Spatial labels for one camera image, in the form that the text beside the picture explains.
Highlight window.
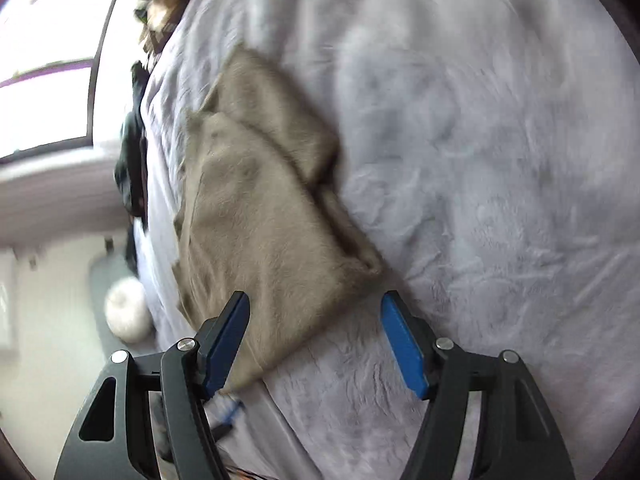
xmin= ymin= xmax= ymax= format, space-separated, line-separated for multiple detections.
xmin=0 ymin=0 xmax=96 ymax=161

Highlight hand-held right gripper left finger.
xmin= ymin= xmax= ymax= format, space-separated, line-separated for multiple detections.
xmin=54 ymin=290 xmax=251 ymax=480

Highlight round white pleated pillow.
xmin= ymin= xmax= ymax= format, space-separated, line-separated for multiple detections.
xmin=105 ymin=276 xmax=153 ymax=344

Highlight embossed lavender blanket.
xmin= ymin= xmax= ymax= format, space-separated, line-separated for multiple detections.
xmin=140 ymin=0 xmax=638 ymax=480

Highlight beige striped cloth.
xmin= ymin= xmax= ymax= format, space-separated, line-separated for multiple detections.
xmin=124 ymin=0 xmax=216 ymax=68

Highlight dark green jacket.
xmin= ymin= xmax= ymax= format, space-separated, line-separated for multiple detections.
xmin=114 ymin=60 xmax=151 ymax=221

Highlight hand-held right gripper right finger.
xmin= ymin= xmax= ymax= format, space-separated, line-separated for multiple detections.
xmin=380 ymin=290 xmax=576 ymax=480

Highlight olive brown knit sweater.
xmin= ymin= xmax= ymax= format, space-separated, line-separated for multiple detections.
xmin=171 ymin=45 xmax=386 ymax=396

